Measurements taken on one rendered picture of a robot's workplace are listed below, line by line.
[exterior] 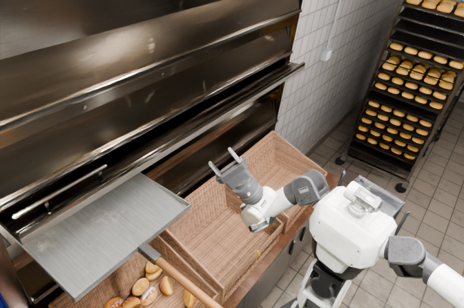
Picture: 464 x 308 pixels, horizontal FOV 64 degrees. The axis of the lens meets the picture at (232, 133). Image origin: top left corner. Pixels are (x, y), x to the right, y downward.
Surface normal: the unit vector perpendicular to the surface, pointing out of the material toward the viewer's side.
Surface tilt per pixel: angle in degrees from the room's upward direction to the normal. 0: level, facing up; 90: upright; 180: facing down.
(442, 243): 0
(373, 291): 0
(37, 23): 90
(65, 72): 70
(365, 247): 62
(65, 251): 1
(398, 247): 38
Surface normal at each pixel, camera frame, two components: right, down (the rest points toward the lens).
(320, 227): -0.71, 0.36
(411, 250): -0.50, -0.58
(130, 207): 0.12, -0.80
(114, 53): 0.78, 0.12
